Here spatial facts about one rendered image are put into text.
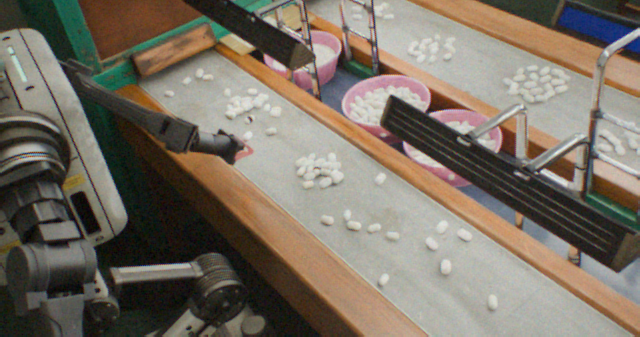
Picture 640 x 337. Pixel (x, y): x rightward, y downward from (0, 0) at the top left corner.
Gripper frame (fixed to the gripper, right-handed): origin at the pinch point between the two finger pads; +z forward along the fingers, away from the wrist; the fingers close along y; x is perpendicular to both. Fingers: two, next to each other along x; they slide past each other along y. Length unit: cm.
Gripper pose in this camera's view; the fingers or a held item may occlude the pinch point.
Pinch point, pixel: (250, 151)
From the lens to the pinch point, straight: 210.1
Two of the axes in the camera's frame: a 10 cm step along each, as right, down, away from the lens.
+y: -5.9, -4.4, 6.7
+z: 7.0, 1.3, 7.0
